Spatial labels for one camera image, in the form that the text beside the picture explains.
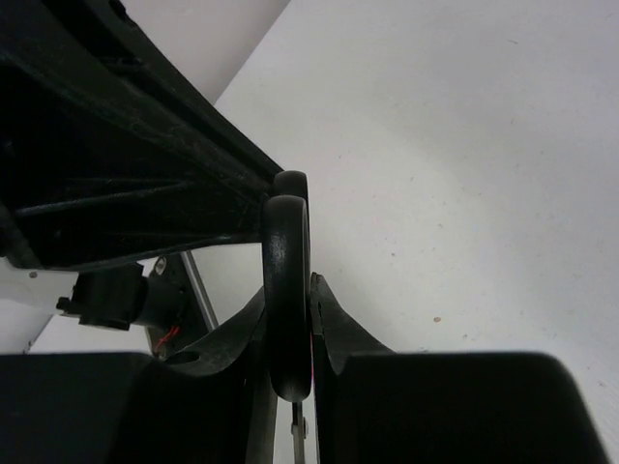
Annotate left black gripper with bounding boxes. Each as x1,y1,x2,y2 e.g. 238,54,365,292
1,1,280,271

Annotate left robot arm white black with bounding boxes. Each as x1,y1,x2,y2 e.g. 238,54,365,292
1,1,280,342

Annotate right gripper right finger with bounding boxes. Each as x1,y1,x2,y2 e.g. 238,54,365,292
310,275,608,463

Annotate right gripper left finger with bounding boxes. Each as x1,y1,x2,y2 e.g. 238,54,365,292
1,294,271,463

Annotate black handled scissors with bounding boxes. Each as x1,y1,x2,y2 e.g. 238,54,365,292
261,170,311,463

